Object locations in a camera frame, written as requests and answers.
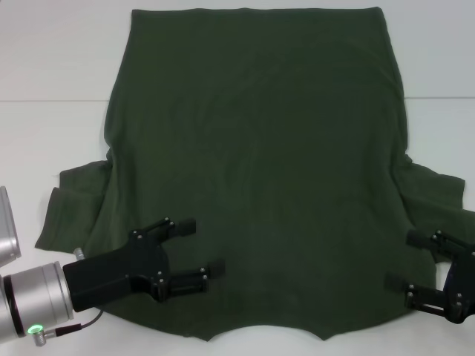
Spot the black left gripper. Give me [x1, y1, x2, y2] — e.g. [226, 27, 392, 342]
[62, 217, 226, 312]

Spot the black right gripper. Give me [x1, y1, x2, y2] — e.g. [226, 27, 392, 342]
[384, 228, 475, 323]

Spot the left arm cable with plug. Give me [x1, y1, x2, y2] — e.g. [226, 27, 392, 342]
[31, 309, 105, 337]

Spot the dark green t-shirt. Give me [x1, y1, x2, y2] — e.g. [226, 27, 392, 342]
[34, 6, 475, 343]

